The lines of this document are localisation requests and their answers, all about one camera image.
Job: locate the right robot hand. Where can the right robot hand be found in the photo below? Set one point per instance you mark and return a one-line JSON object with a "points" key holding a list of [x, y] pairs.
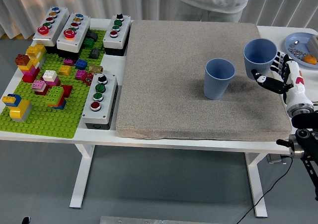
{"points": [[296, 95]]}

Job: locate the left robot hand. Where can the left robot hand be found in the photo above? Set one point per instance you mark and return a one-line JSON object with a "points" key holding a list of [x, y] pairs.
{"points": [[26, 220]]}

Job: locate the blue ribbed cup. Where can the blue ribbed cup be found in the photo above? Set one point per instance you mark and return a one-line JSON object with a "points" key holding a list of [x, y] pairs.
{"points": [[256, 67], [216, 87]]}

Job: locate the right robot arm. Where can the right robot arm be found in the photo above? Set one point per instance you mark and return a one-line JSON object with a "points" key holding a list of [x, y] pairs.
{"points": [[305, 119]]}

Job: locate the small orange fruit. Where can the small orange fruit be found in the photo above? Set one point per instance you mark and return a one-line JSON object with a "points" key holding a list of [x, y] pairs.
{"points": [[310, 59]]}

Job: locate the grey metal block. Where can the grey metal block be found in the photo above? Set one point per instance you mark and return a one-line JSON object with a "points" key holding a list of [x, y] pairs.
{"points": [[313, 42]]}

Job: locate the light blue plate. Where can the light blue plate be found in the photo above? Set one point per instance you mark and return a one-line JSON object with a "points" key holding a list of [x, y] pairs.
{"points": [[301, 36]]}

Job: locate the grey power box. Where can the grey power box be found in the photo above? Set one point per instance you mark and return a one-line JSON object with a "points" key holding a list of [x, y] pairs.
{"points": [[274, 160]]}

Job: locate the white table leg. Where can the white table leg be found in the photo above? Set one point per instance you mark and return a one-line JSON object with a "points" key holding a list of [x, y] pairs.
{"points": [[257, 184], [82, 174]]}

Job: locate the green lego baseplate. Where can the green lego baseplate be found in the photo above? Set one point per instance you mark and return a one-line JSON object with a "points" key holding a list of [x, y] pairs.
{"points": [[49, 124]]}

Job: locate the yellow blue grey lego figure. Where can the yellow blue grey lego figure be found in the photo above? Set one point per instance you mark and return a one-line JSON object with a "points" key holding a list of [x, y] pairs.
{"points": [[21, 108]]}

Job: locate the grey-brown mat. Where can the grey-brown mat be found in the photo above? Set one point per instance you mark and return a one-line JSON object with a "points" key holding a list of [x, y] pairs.
{"points": [[169, 85]]}

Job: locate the green red blue lego stack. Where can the green red blue lego stack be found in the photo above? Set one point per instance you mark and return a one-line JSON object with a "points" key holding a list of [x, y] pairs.
{"points": [[54, 95]]}

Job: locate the pink and red lego stack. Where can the pink and red lego stack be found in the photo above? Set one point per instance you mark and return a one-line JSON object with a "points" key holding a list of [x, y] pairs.
{"points": [[39, 85]]}

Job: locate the white and magenta lego stack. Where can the white and magenta lego stack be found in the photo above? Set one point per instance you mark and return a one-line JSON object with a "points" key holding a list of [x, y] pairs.
{"points": [[49, 75]]}

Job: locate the tall multicolour lego tower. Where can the tall multicolour lego tower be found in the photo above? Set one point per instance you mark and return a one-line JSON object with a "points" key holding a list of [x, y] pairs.
{"points": [[31, 71]]}

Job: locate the white four-button control box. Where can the white four-button control box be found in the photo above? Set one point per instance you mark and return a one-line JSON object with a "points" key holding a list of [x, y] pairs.
{"points": [[124, 25], [109, 92]]}

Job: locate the yellow lego brick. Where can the yellow lego brick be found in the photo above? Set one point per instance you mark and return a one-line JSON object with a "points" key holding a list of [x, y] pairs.
{"points": [[65, 70]]}

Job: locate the pink magenta lego brick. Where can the pink magenta lego brick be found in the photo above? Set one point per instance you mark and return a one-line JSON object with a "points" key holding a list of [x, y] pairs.
{"points": [[80, 75]]}

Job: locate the small magenta lego brick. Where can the small magenta lego brick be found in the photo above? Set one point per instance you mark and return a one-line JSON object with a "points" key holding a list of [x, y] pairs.
{"points": [[69, 62]]}

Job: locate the blue lego brick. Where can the blue lego brick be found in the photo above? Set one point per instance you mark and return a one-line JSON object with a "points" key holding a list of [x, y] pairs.
{"points": [[81, 64]]}

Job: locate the grey sloped lego brick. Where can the grey sloped lego brick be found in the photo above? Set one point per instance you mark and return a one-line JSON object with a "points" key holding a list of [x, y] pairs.
{"points": [[94, 53]]}

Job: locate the dark green lego brick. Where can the dark green lego brick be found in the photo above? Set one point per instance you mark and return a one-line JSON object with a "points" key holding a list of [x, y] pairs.
{"points": [[89, 43]]}

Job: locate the dark grey curved lego brick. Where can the dark grey curved lego brick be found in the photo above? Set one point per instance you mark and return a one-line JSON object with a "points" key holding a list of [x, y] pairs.
{"points": [[93, 35]]}

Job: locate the white five-button control box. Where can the white five-button control box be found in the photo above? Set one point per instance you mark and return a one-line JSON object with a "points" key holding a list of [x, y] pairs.
{"points": [[83, 25], [60, 18]]}

